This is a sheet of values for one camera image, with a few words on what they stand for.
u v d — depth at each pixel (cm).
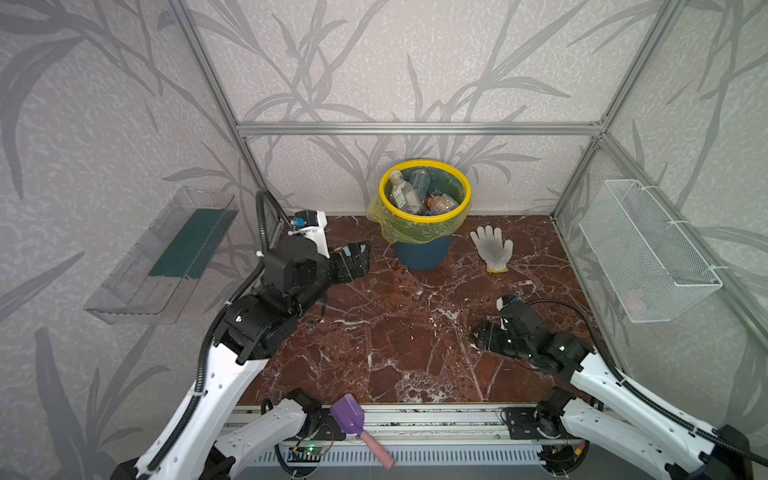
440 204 85
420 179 93
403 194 84
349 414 75
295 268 41
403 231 86
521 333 61
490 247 111
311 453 71
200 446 37
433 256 108
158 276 64
